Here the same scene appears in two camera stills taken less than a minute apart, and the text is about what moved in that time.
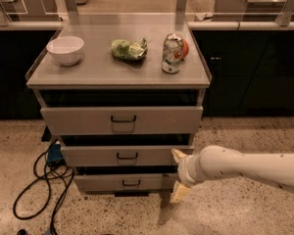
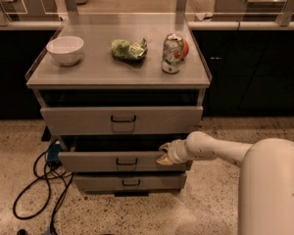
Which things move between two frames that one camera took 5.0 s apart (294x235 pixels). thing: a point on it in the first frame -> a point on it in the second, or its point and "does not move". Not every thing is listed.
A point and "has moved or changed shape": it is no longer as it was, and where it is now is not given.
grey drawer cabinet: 122,91 does not move
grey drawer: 104,182 does not move
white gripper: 185,171 -> 173,152
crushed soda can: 171,47 does not move
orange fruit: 185,48 does not move
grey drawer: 121,156 has moved or changed shape
